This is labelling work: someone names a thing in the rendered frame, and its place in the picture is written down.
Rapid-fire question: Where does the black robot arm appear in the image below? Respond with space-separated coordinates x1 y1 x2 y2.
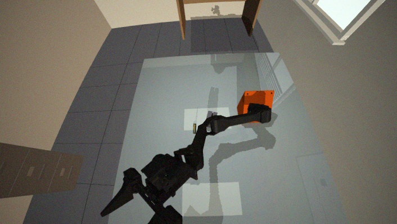
141 103 272 199

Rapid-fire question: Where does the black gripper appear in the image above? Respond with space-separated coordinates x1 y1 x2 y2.
100 167 182 224

